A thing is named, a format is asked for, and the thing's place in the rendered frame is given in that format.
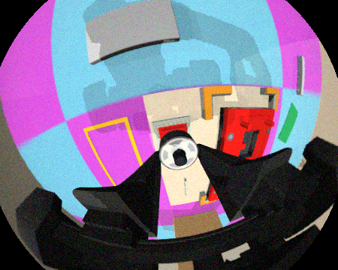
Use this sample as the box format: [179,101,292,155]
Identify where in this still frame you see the yellow rectangular outline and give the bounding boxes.
[84,116,143,186]

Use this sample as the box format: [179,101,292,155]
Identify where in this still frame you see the green flat rectangular strip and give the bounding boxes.
[278,102,299,144]

